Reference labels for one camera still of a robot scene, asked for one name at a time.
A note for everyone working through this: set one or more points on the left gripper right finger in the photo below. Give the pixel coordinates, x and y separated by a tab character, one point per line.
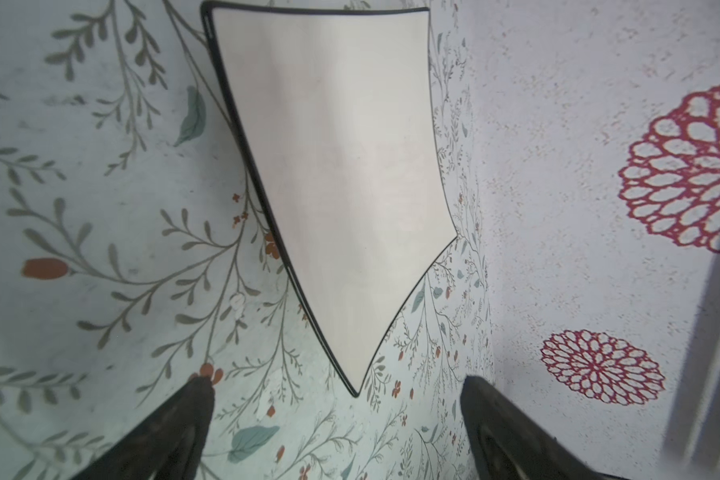
507	444

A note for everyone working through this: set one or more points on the white square plate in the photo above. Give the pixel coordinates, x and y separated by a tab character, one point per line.
332	114

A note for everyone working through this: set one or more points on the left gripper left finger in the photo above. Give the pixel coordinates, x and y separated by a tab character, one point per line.
168	444

